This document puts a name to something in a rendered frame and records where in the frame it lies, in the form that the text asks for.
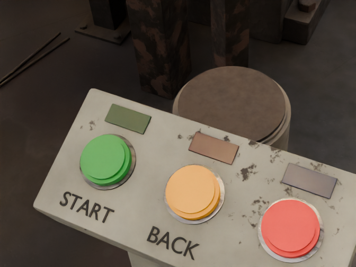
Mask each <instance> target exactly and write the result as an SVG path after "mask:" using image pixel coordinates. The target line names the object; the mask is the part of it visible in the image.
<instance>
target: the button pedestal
mask: <svg viewBox="0 0 356 267"><path fill-rule="evenodd" d="M112 104H116V105H119V106H122V107H124V108H127V109H131V110H134V111H137V112H140V113H143V114H146V115H149V116H151V117H152V118H151V120H150V122H149V124H148V126H147V128H146V131H145V133H144V134H143V135H142V134H140V133H137V132H134V131H131V130H128V129H126V128H123V127H119V126H116V125H114V124H111V123H108V122H105V121H104V120H105V118H106V116H107V113H108V111H109V109H110V107H111V105H112ZM196 131H197V132H199V133H202V134H205V135H208V136H211V137H214V138H217V139H220V140H223V141H226V142H229V143H232V144H235V145H238V146H239V149H238V151H237V154H236V156H235V158H234V161H233V163H232V165H229V164H226V163H223V162H220V161H217V160H215V159H212V158H209V157H206V156H203V155H200V154H197V153H194V152H191V151H189V150H188V149H189V147H190V144H191V142H192V139H193V137H194V135H195V132H196ZM101 135H114V136H117V137H119V138H121V139H122V140H123V141H124V142H125V143H126V144H127V146H128V147H129V149H130V151H131V156H132V161H131V167H130V169H129V171H128V173H127V174H126V176H125V177H124V178H123V179H122V180H120V181H119V182H117V183H115V184H113V185H108V186H101V185H97V184H94V183H93V182H91V181H90V180H89V179H88V178H87V177H86V176H85V175H84V174H83V172H82V169H81V164H80V161H81V154H82V152H83V150H84V148H85V146H86V145H87V144H88V143H89V142H90V141H91V140H92V139H94V138H96V137H98V136H101ZM289 163H292V164H295V165H298V166H301V167H304V168H307V169H310V170H313V171H316V172H319V173H322V174H325V175H328V176H331V177H334V178H337V181H336V184H335V187H334V190H333V193H332V195H331V198H330V199H327V198H324V197H321V196H318V195H315V194H313V193H310V192H307V191H304V190H301V189H298V188H295V187H293V186H289V185H287V184H284V183H282V179H283V177H284V174H285V172H286V169H287V167H288V164H289ZM190 165H198V166H202V167H205V168H207V169H208V170H210V171H211V172H212V173H213V174H214V176H215V177H216V179H217V181H218V182H219V185H220V200H219V203H218V205H217V206H216V208H215V209H214V211H213V212H212V213H211V214H209V215H208V216H206V217H204V218H201V219H197V220H188V219H184V218H182V217H180V216H178V215H177V214H176V213H175V212H174V211H173V210H172V209H171V208H170V207H169V205H168V203H167V200H166V186H167V183H168V181H169V179H170V178H171V176H172V175H173V174H174V173H175V172H176V171H178V170H179V169H181V168H183V167H186V166H190ZM290 199H291V200H298V201H301V202H303V203H305V204H307V205H308V206H310V207H311V208H312V209H313V211H314V212H315V214H316V216H317V218H318V220H319V226H320V233H319V239H318V242H317V244H316V245H315V247H314V248H313V249H312V250H311V251H310V252H309V253H307V254H306V255H304V256H301V257H297V258H286V257H282V256H279V255H277V254H275V253H274V252H272V251H271V250H270V249H269V248H268V246H267V245H266V243H265V241H264V239H263V236H262V232H261V223H262V219H263V216H264V214H265V213H266V211H267V210H268V209H269V208H270V207H271V206H272V205H273V204H275V203H277V202H279V201H282V200H290ZM33 207H34V208H35V209H36V210H38V211H39V212H41V213H43V214H45V215H46V216H48V217H50V218H52V219H54V220H55V221H57V222H59V223H62V224H64V225H67V226H69V227H71V228H74V229H76V230H79V231H81V232H83V233H86V234H88V235H90V236H93V237H95V238H98V239H100V240H102V241H104V242H107V243H109V244H111V245H114V246H116V247H119V248H121V249H123V250H125V251H128V255H129V258H130V263H131V266H132V267H351V265H352V262H353V259H354V256H355V253H356V174H353V173H350V172H347V171H344V170H341V169H339V168H336V167H332V166H329V165H326V164H323V163H320V162H317V161H314V160H311V159H308V158H305V157H302V156H299V155H296V154H293V153H290V152H287V151H284V150H280V149H277V148H274V147H271V146H268V145H265V144H262V143H259V142H257V141H253V140H250V139H247V138H244V137H241V136H238V135H235V134H232V133H229V132H226V131H223V130H220V129H217V128H214V127H210V126H207V125H205V124H201V123H198V122H195V121H192V120H189V119H186V118H183V117H180V116H178V115H174V114H171V113H168V112H165V111H162V110H159V109H156V108H152V107H150V106H147V105H144V104H140V103H137V102H134V101H131V100H128V99H125V98H122V97H119V96H116V95H113V94H110V93H107V92H104V91H100V90H97V89H95V88H92V89H90V90H89V92H88V94H87V96H86V98H85V100H84V102H83V104H82V106H81V108H80V110H79V112H78V114H77V117H76V119H75V121H74V123H73V125H72V127H71V129H70V131H69V133H68V135H67V137H66V139H65V141H64V143H63V145H62V147H61V149H60V151H59V153H58V155H57V157H56V159H55V161H54V163H53V165H52V167H51V169H50V171H49V173H48V175H47V177H46V179H45V181H44V183H43V185H42V187H41V189H40V191H39V193H38V195H37V197H36V199H35V201H34V204H33Z"/></svg>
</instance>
